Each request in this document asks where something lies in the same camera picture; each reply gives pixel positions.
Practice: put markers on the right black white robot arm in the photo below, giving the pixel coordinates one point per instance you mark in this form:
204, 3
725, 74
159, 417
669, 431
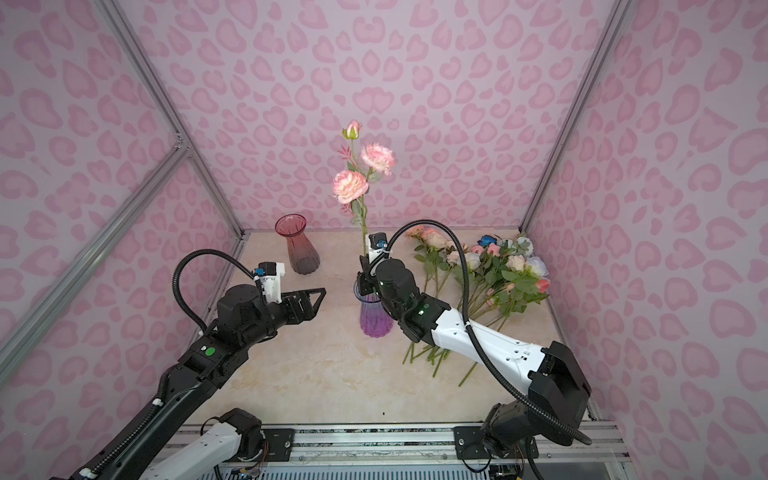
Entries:
549, 388

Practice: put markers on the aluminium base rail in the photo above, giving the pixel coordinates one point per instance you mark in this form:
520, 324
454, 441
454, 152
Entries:
385, 451

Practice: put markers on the pile of artificial flowers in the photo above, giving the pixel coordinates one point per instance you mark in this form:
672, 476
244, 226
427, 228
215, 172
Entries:
503, 284

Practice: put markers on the purple blue glass vase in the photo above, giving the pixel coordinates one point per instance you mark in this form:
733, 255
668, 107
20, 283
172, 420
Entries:
373, 319

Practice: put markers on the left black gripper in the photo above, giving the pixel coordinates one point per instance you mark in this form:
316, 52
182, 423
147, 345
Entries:
308, 311

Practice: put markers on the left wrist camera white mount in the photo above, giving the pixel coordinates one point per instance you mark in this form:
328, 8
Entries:
268, 276

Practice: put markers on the pink carnation flower stem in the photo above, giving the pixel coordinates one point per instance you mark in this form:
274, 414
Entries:
366, 164

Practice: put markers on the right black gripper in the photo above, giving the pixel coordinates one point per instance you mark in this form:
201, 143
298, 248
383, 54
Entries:
365, 276

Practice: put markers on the red glass vase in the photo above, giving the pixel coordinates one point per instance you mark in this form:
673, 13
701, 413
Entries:
304, 258

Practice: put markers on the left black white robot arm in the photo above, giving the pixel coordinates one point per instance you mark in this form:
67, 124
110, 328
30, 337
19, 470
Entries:
244, 318

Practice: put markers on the left aluminium frame profile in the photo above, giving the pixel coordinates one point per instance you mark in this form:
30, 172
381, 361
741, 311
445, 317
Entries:
40, 318

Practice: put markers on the peach carnation flower stem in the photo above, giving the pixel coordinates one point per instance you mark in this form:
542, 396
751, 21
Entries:
435, 251

